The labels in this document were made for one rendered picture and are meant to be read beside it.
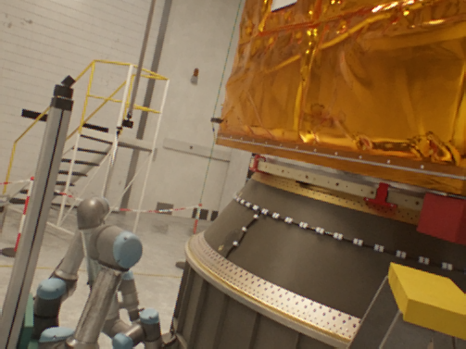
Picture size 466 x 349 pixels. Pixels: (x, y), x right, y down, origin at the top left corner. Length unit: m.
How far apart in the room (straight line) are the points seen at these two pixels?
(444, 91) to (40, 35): 8.29
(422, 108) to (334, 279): 0.71
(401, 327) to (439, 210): 0.70
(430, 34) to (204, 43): 8.61
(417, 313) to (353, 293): 0.86
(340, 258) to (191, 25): 8.60
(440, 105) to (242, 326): 1.14
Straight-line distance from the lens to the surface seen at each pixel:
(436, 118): 1.66
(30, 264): 1.93
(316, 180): 2.05
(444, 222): 1.67
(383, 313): 1.40
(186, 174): 10.10
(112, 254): 1.71
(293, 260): 1.97
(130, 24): 9.67
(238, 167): 9.80
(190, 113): 10.02
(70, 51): 9.40
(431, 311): 1.03
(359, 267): 1.90
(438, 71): 1.71
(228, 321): 2.10
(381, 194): 1.94
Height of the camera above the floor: 1.72
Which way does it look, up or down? 2 degrees down
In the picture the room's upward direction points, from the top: 13 degrees clockwise
